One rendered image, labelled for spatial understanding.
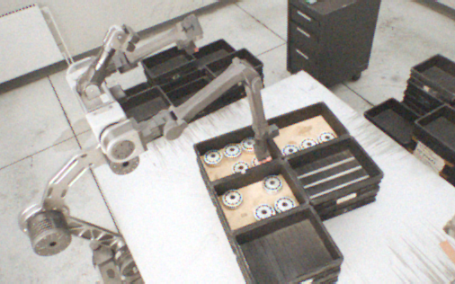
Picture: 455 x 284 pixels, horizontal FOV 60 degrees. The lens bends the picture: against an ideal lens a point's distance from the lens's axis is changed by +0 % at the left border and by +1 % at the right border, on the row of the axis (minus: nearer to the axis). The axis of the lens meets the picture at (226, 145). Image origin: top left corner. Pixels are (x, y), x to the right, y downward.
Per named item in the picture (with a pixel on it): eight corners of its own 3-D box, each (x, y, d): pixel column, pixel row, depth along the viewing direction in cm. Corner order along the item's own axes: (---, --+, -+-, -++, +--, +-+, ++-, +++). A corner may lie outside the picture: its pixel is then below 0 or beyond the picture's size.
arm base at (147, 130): (137, 139, 157) (128, 118, 149) (156, 130, 160) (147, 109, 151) (145, 153, 152) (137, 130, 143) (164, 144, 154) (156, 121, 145)
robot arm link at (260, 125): (236, 68, 162) (251, 84, 156) (247, 61, 163) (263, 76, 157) (251, 128, 197) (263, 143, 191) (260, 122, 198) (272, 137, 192)
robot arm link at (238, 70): (240, 48, 155) (254, 61, 149) (250, 68, 166) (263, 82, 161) (150, 118, 155) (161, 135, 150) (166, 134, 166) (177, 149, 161)
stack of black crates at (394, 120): (426, 147, 298) (435, 126, 281) (397, 165, 290) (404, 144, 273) (386, 118, 323) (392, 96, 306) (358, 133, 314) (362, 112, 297)
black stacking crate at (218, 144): (212, 198, 205) (209, 184, 197) (195, 158, 225) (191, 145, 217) (281, 173, 212) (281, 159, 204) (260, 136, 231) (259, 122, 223)
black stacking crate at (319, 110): (282, 173, 212) (282, 158, 204) (260, 136, 231) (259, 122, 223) (348, 148, 218) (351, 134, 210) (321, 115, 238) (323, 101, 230)
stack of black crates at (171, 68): (165, 118, 349) (153, 77, 316) (151, 100, 367) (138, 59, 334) (204, 100, 360) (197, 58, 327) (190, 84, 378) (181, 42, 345)
